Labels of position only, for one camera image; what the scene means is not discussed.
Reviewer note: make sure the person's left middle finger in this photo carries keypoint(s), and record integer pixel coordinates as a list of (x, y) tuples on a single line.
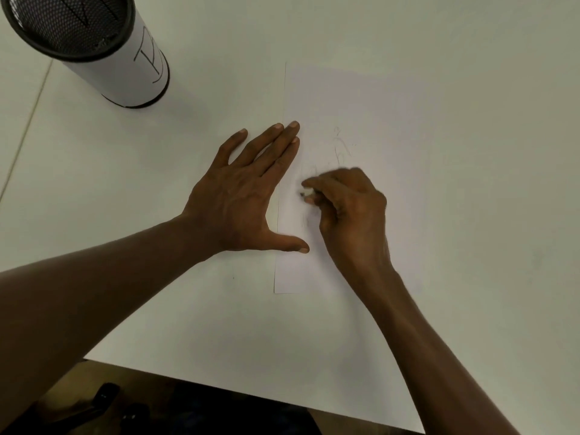
[(280, 147)]

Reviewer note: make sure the person's right thumb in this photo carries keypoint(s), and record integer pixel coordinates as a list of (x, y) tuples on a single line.
[(321, 199)]

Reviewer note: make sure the person's left little finger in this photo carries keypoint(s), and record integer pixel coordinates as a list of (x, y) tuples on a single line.
[(234, 144)]

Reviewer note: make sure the person's left thumb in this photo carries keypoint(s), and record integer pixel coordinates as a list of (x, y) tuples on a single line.
[(290, 243)]

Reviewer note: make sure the person's left forearm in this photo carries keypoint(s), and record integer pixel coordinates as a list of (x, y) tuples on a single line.
[(90, 303)]

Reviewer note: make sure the person's right hand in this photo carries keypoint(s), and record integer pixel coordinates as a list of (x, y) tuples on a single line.
[(355, 221)]

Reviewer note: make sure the person's dark trouser leg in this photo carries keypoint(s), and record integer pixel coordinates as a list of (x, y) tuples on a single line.
[(217, 412)]

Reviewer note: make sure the person's right forearm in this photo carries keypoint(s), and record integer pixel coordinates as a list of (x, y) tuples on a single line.
[(430, 357)]

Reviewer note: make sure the grey pencil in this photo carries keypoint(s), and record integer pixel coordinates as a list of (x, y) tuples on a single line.
[(304, 193)]

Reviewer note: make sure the black mesh pen holder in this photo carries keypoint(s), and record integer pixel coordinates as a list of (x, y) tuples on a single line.
[(118, 54)]

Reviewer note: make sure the black shoe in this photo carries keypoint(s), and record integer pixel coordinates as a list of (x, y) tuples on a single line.
[(106, 396)]

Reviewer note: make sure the person's left hand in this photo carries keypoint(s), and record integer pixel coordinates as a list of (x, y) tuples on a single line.
[(231, 203)]

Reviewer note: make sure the white paper sheet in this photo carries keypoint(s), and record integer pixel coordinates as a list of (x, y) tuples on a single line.
[(362, 108)]

